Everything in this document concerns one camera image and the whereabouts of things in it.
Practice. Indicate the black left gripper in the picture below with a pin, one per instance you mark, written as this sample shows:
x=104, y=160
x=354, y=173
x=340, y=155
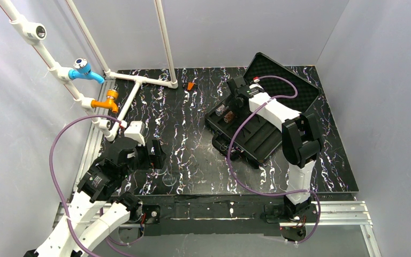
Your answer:
x=152, y=156

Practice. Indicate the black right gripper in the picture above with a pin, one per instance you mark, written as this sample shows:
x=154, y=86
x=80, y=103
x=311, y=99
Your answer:
x=238, y=94

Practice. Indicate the clear acrylic button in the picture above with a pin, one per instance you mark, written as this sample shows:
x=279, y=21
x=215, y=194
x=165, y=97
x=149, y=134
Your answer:
x=159, y=172

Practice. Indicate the purple poker chip stack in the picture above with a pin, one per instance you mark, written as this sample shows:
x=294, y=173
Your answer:
x=222, y=110

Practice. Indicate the orange grey poker chip stack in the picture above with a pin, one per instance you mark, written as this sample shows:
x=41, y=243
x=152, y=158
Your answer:
x=229, y=116

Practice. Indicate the black poker set case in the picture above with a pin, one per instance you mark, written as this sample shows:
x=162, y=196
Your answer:
x=259, y=139

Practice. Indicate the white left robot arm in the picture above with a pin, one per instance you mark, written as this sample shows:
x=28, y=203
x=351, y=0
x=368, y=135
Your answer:
x=76, y=234

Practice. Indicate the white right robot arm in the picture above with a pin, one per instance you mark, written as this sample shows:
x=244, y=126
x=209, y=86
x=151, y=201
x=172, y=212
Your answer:
x=301, y=141

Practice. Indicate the clear dealer button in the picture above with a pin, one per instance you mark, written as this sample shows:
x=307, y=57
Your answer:
x=169, y=180

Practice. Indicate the small orange black brush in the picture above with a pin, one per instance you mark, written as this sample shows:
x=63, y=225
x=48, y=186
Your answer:
x=189, y=86

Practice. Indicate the orange plastic faucet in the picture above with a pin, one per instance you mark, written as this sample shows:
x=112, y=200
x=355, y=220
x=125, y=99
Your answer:
x=109, y=103

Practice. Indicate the blue plastic faucet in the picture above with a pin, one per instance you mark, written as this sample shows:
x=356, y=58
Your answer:
x=82, y=70

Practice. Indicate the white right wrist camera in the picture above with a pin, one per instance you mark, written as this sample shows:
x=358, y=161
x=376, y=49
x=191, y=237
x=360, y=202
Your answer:
x=255, y=84

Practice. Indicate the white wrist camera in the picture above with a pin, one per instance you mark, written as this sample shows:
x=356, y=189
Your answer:
x=135, y=132
x=255, y=84

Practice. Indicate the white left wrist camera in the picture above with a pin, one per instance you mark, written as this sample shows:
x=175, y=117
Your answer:
x=135, y=132

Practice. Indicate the aluminium rail frame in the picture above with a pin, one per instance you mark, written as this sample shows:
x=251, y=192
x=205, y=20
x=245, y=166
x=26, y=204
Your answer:
x=292, y=224

